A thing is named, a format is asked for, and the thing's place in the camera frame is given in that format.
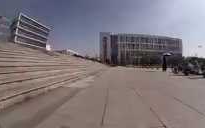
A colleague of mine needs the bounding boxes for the grey concrete slab pavement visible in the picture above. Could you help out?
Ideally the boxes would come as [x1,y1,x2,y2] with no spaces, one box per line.
[0,65,205,128]

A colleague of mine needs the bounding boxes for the row of parked scooters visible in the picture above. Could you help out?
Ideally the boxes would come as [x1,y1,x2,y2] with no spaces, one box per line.
[171,59,205,79]

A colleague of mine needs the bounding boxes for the white banded building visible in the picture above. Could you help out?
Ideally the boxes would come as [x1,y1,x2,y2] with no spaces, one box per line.
[9,12,52,51]

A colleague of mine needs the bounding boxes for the person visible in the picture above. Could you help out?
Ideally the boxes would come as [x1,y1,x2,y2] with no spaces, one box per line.
[161,52,173,73]

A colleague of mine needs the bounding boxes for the wide stone steps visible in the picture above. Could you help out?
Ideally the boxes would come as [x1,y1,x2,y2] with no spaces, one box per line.
[0,41,110,113]

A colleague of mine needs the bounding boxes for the low white building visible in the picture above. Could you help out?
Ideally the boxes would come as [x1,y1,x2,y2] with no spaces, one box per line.
[54,48,80,56]

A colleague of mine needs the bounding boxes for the large grey curved building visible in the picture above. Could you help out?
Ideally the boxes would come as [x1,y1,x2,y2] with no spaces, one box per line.
[99,31,184,66]

